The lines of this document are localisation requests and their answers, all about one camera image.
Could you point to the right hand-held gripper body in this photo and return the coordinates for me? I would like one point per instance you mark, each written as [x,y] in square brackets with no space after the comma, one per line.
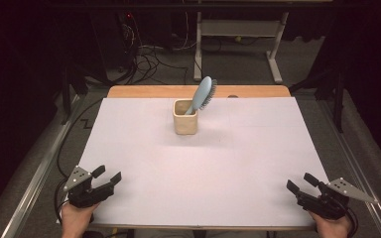
[334,203]

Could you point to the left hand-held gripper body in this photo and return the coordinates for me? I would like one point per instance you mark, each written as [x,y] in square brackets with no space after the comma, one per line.
[86,195]

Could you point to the black metal stand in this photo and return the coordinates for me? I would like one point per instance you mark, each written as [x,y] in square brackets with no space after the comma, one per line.
[66,95]
[338,99]

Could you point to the person's left hand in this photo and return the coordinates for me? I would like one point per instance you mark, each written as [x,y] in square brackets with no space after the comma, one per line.
[76,221]

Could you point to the white metal desk frame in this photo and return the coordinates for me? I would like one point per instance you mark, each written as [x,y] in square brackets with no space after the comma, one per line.
[241,28]

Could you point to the small yellow ball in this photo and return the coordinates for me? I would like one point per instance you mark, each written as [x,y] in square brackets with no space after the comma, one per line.
[238,38]

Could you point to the light blue hairbrush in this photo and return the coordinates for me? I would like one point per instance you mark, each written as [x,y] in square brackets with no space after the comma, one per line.
[201,92]

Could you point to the person's right hand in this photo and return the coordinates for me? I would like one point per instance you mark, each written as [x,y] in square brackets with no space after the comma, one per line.
[334,228]

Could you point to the aluminium floor rail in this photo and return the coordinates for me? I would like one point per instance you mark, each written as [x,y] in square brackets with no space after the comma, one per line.
[38,178]
[360,165]

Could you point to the beige square cup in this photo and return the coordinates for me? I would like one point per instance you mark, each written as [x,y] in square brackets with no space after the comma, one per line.
[185,125]

